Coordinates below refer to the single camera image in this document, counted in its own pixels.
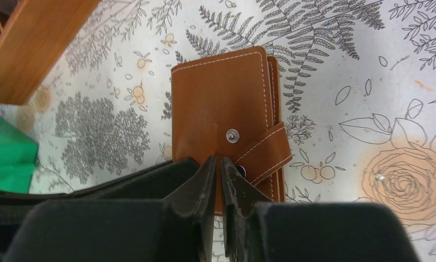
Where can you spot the orange wooden compartment tray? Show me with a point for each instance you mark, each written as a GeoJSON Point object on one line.
{"type": "Point", "coordinates": [32, 40]}

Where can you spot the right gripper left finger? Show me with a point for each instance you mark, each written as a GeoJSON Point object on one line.
{"type": "Point", "coordinates": [178, 227]}

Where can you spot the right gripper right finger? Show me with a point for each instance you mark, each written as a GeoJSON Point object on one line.
{"type": "Point", "coordinates": [258, 229]}

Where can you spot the green plastic card box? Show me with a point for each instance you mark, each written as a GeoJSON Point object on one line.
{"type": "Point", "coordinates": [18, 153]}

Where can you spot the brown leather card holder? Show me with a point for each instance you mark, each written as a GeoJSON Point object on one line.
{"type": "Point", "coordinates": [228, 105]}

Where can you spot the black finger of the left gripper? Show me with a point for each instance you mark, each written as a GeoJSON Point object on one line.
{"type": "Point", "coordinates": [152, 183]}

